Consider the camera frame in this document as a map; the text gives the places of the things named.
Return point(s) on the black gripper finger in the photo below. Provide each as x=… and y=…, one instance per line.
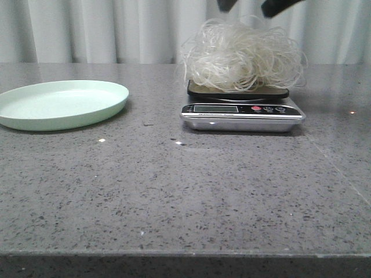
x=226, y=5
x=271, y=8

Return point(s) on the light green plastic plate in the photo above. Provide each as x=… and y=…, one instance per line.
x=61, y=105

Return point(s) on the white pleated curtain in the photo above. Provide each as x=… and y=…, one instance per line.
x=152, y=32

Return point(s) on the white vermicelli noodle bundle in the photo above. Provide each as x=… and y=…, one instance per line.
x=235, y=57

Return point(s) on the black silver kitchen scale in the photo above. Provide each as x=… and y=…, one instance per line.
x=262, y=110

